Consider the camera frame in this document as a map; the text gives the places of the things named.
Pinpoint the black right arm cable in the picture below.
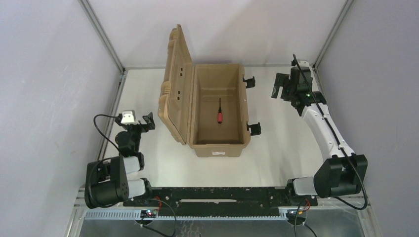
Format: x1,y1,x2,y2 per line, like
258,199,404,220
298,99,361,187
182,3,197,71
292,54,369,237

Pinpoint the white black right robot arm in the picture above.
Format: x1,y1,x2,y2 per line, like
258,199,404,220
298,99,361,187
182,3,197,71
271,69,368,198

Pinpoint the red handled black screwdriver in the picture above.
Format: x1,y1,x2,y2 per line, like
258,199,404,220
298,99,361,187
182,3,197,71
217,98,223,124

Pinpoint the black front bin latch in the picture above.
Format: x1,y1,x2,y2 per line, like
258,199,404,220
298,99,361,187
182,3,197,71
247,122,261,136

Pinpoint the black rear bin latch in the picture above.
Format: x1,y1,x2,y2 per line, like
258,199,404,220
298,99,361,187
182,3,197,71
243,77,255,89

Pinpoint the controller circuit board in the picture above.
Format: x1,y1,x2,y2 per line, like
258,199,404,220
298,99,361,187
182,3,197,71
286,210,306,226
140,209,158,219

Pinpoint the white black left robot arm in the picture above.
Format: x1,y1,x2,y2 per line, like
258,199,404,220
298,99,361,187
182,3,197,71
84,110,155,209

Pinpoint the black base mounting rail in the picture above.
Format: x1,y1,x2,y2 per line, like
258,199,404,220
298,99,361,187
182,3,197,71
123,187,318,218

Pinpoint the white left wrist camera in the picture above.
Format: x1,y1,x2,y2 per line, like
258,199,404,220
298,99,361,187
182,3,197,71
121,110,136,125

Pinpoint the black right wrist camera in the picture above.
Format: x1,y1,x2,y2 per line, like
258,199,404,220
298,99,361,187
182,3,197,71
290,60,313,88

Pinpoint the right controller circuit board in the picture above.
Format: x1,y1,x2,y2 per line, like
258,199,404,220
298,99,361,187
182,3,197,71
286,210,306,226

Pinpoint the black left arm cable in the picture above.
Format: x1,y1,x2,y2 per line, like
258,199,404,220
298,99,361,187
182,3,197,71
84,114,123,208

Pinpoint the black bin latch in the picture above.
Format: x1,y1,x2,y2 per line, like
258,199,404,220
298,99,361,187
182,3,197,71
243,77,255,89
247,122,261,136

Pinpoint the aluminium frame rail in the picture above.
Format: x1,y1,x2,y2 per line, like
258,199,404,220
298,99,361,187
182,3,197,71
71,0,126,162

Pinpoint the left controller circuit board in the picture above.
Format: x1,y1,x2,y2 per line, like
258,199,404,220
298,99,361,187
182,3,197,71
140,209,158,219

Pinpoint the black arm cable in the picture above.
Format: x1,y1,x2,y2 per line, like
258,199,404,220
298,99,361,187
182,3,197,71
292,54,369,237
84,114,123,208

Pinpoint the tan plastic storage bin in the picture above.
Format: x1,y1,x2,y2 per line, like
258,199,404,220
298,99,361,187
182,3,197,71
187,64,251,158

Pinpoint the tan hinged bin lid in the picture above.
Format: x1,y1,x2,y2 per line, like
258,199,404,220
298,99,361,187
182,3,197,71
158,24,194,145

